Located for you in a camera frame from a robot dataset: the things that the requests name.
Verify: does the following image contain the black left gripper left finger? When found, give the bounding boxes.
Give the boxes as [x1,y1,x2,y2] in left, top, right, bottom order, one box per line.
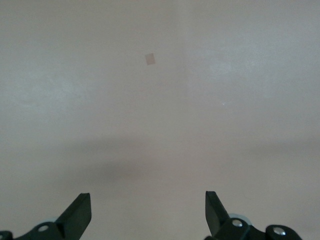
[0,192,92,240]

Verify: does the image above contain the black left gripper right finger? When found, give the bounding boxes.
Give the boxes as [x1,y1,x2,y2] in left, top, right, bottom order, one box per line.
[204,190,305,240]

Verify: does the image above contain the small brown tape patch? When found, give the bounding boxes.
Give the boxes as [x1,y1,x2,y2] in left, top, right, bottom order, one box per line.
[144,52,157,66]

